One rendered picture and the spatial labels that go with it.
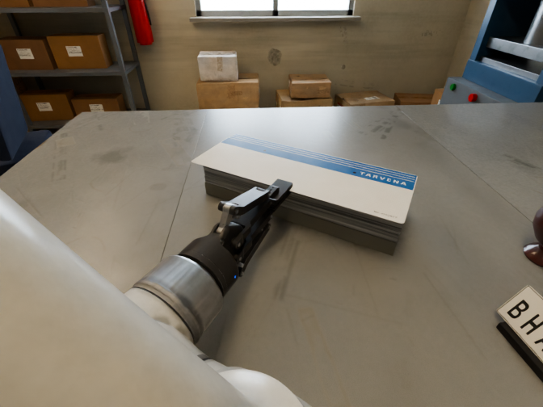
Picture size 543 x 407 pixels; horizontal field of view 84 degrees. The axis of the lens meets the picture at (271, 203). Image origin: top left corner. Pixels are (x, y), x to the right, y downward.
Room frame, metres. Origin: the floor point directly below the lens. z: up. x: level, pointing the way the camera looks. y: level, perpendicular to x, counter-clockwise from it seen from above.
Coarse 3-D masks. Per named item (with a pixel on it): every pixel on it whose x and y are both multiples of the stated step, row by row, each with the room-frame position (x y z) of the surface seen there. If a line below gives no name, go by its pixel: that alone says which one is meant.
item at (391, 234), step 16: (208, 176) 0.55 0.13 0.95; (224, 176) 0.53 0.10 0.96; (416, 176) 0.48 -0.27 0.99; (208, 192) 0.55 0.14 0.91; (224, 192) 0.53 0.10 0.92; (240, 192) 0.51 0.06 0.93; (288, 208) 0.46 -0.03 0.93; (304, 208) 0.45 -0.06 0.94; (320, 208) 0.43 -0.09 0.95; (336, 208) 0.42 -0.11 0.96; (304, 224) 0.44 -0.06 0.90; (320, 224) 0.43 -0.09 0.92; (336, 224) 0.41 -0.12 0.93; (352, 224) 0.40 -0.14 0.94; (368, 224) 0.39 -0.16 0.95; (384, 224) 0.38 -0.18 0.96; (400, 224) 0.37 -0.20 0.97; (352, 240) 0.40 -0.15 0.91; (368, 240) 0.39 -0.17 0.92; (384, 240) 0.37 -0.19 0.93
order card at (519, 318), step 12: (528, 288) 0.25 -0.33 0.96; (516, 300) 0.25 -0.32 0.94; (528, 300) 0.24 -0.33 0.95; (540, 300) 0.23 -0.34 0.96; (504, 312) 0.24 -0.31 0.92; (516, 312) 0.24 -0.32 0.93; (528, 312) 0.23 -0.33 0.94; (540, 312) 0.22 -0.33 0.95; (516, 324) 0.22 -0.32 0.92; (528, 324) 0.22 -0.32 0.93; (540, 324) 0.21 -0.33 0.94; (528, 336) 0.21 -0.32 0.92; (540, 336) 0.20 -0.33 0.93; (540, 348) 0.19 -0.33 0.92
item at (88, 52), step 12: (48, 36) 2.91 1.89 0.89; (60, 36) 2.92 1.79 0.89; (72, 36) 2.93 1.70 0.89; (84, 36) 2.94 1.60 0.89; (96, 36) 2.95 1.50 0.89; (60, 48) 2.92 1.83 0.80; (72, 48) 2.92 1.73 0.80; (84, 48) 2.93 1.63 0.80; (96, 48) 2.94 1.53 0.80; (108, 48) 3.11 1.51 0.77; (60, 60) 2.91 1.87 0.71; (72, 60) 2.92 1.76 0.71; (84, 60) 2.93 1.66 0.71; (96, 60) 2.94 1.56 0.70; (108, 60) 3.04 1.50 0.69
